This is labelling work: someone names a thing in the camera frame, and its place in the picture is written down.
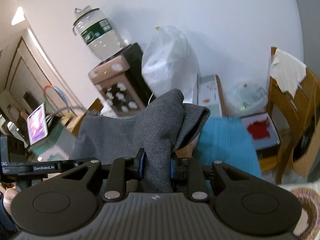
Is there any pink folded garment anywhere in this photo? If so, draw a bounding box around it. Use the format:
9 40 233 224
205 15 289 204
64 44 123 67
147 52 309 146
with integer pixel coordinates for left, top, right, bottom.
175 134 200 158

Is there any person's left hand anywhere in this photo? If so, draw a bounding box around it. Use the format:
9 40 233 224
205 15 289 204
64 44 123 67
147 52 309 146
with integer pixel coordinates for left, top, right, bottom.
1 185 19 215

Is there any brown water dispenser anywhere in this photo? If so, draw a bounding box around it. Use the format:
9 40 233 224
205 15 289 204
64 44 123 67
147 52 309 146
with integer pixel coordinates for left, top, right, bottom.
88 43 155 116

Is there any dark grey sweater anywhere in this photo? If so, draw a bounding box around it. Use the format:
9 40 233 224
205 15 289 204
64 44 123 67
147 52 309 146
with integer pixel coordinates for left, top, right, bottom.
70 89 210 193

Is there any teal knitted sweater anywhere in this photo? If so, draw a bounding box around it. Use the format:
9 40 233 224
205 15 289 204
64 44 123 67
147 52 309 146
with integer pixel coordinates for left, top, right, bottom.
193 117 261 178

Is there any tablet with pink screen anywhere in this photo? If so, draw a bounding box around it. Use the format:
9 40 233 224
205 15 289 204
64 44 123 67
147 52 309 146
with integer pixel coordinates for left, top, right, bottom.
27 103 48 145

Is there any wooden chair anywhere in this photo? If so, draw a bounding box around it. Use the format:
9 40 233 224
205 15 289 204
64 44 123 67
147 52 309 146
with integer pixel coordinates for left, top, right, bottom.
259 47 319 184

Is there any black box with red item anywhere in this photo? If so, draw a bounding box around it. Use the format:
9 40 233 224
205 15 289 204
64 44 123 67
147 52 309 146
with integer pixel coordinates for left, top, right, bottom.
241 112 281 158

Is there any large water bottle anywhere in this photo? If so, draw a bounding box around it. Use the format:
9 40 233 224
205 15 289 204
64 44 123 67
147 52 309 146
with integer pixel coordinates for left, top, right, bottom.
72 5 127 61

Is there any pink green hula hoop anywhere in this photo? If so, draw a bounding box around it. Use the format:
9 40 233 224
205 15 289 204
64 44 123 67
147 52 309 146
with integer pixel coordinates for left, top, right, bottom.
43 85 71 115

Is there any white plastic bag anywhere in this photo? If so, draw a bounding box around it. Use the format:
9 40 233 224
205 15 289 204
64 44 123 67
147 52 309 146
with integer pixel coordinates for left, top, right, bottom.
142 26 199 103

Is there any white cloth on chair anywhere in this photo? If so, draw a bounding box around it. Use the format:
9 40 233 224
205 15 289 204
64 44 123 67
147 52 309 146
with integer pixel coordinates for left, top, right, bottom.
270 48 306 98

